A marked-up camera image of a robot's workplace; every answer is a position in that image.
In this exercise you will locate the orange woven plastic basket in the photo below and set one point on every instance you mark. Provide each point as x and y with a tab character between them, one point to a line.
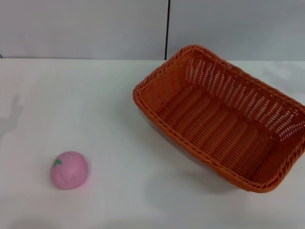
214	133

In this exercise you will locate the pink peach toy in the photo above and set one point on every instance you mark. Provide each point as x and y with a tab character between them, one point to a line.
71	173

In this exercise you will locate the black vertical wall strip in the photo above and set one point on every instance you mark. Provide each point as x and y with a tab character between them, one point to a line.
167	28

